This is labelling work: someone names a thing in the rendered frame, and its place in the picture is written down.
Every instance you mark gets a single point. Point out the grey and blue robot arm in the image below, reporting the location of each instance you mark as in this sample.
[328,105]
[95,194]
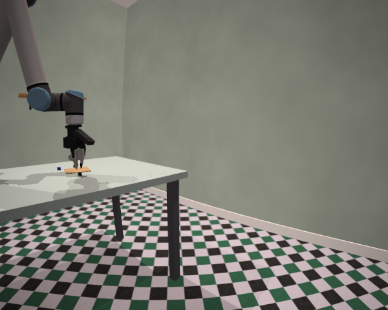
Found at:
[15,21]

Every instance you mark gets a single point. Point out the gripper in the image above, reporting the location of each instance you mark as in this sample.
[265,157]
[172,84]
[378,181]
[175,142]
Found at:
[74,143]

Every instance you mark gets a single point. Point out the orange flat mat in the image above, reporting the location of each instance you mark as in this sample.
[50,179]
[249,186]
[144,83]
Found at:
[74,170]

